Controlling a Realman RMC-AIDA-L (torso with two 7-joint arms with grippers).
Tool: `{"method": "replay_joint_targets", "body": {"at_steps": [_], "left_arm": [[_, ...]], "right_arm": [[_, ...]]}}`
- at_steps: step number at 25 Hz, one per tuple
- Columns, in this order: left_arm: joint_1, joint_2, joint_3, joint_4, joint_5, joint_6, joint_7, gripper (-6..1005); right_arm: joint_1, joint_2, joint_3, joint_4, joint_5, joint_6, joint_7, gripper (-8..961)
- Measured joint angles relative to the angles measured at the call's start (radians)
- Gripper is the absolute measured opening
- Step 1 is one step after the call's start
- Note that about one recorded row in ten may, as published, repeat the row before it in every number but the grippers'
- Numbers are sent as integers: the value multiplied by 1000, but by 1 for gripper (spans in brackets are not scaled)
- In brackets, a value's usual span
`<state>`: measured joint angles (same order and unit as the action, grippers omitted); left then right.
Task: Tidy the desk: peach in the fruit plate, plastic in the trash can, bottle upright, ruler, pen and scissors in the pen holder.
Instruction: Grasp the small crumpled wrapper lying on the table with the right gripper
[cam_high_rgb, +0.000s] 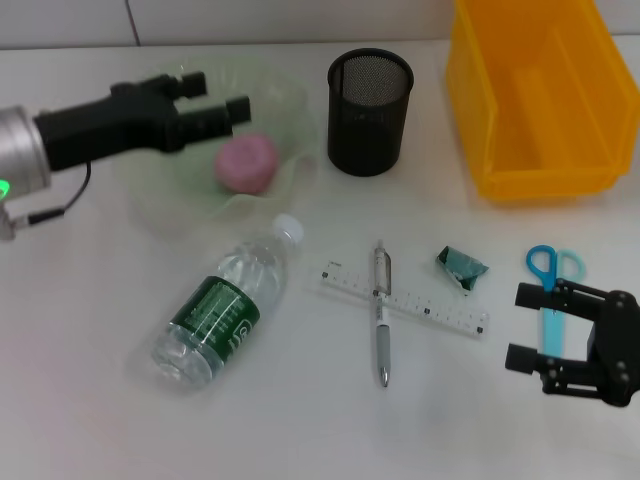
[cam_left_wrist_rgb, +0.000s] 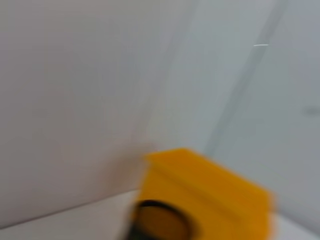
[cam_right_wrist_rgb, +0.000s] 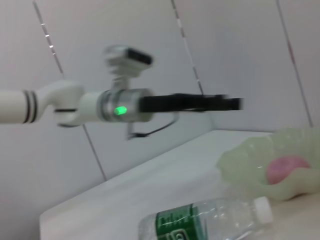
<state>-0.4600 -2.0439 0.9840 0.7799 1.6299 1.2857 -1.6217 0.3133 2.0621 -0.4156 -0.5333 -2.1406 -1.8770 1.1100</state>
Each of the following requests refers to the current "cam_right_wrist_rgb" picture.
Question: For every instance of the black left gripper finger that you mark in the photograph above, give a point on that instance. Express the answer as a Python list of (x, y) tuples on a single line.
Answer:
[(222, 103)]

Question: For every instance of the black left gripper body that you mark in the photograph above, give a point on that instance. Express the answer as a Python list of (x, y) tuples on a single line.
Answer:
[(170, 103)]

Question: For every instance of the pink peach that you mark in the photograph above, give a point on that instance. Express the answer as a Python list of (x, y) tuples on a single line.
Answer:
[(285, 168)]

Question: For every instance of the clear green-label water bottle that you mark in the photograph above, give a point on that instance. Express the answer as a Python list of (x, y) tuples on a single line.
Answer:
[(200, 220)]

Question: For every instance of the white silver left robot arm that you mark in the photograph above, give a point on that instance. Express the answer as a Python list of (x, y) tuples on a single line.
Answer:
[(95, 105)]

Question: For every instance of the translucent green fruit plate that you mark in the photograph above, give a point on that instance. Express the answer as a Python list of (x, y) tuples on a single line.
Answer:
[(287, 145)]

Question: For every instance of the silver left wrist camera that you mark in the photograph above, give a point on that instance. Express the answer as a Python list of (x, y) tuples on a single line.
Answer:
[(130, 58)]

